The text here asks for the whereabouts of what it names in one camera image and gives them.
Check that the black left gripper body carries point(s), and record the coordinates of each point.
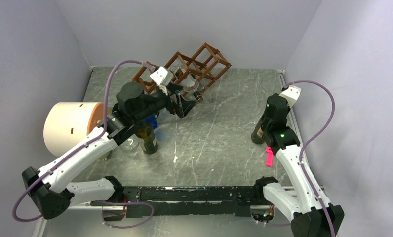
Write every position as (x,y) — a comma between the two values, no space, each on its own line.
(166,101)

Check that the clear square liquor bottle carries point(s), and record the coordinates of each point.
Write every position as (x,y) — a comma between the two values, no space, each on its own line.
(190,85)

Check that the tall clear glass bottle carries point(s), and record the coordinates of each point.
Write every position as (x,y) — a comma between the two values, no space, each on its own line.
(208,93)

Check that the blue square glass bottle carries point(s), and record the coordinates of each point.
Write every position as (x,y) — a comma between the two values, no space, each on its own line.
(152,120)

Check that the dark green wine bottle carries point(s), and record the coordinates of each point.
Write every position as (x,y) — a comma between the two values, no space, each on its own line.
(146,137)

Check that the olive green wine bottle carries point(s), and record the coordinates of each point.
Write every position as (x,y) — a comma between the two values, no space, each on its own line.
(257,134)

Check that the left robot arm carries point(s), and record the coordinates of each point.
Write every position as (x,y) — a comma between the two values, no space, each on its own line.
(51,187)

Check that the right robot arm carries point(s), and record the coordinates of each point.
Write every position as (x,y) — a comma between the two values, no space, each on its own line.
(310,213)

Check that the brown wooden wine rack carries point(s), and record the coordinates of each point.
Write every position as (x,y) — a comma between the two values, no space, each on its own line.
(206,65)

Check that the clear glass ashtray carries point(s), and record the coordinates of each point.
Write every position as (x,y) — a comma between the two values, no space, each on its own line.
(130,143)

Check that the pink plastic clip tool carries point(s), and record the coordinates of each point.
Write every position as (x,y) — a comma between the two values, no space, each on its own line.
(269,156)

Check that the cream and orange cylinder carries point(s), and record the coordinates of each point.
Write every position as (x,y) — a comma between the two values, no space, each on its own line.
(67,123)

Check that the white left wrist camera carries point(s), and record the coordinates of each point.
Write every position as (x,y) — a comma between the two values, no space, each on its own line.
(162,77)

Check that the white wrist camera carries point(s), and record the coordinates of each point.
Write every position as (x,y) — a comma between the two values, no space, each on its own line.
(162,77)
(291,94)

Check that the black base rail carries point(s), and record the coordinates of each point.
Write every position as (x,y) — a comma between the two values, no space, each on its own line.
(199,200)

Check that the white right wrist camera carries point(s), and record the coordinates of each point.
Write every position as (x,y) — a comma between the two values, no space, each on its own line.
(291,94)

